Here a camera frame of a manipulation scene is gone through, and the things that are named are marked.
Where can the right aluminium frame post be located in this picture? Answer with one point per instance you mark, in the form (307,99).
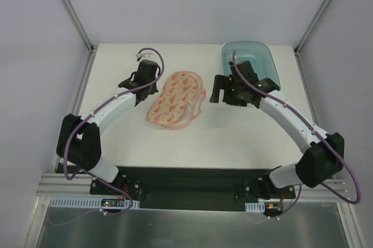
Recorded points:
(312,25)

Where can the floral mesh laundry bag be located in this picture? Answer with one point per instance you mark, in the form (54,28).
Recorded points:
(179,102)

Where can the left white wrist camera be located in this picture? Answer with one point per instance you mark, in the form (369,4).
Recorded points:
(144,55)

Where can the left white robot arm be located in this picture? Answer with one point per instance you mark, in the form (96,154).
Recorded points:
(79,140)

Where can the right white cable duct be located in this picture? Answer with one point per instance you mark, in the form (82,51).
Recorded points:
(263,207)

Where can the aluminium frame post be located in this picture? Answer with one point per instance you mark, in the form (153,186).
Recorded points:
(312,25)
(70,10)

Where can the white cable duct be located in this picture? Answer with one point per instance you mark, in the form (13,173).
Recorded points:
(92,203)
(263,207)

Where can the left white cable duct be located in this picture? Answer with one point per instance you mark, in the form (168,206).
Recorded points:
(92,203)

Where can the left aluminium frame post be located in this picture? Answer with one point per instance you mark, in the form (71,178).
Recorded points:
(70,10)

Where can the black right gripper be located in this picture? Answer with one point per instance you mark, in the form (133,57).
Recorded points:
(221,89)

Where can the teal transparent plastic basin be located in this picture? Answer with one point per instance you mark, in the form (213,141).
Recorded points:
(260,58)

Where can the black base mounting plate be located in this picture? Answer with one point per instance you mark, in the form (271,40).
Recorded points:
(191,189)

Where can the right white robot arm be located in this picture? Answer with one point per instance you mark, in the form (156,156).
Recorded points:
(321,152)

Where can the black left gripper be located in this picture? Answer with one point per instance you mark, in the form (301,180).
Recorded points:
(128,83)

